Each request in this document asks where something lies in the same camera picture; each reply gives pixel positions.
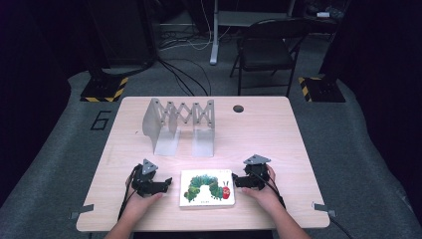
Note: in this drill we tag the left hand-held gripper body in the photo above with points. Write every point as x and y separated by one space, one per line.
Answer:
146 186

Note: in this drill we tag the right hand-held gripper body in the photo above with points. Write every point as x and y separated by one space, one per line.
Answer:
256 172

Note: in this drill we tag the white caterpillar picture book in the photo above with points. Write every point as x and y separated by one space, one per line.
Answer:
206 188

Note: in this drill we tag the person's left hand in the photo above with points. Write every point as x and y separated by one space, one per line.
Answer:
142 205

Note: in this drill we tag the person's right hand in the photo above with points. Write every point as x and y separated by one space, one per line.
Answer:
265 196

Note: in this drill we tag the grey metal expandable book rack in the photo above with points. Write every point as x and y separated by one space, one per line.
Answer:
179 127

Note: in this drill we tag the black stand base striped edge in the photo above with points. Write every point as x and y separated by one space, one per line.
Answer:
104 89
321 89

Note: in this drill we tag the black folding chair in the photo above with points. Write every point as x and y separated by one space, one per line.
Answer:
265 49

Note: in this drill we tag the white box on shelf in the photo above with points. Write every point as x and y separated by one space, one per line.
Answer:
322 14

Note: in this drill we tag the grey table clamp bracket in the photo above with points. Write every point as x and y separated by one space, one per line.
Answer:
324 209
81 211

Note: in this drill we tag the white desk frame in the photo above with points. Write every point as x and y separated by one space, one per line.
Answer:
215 30

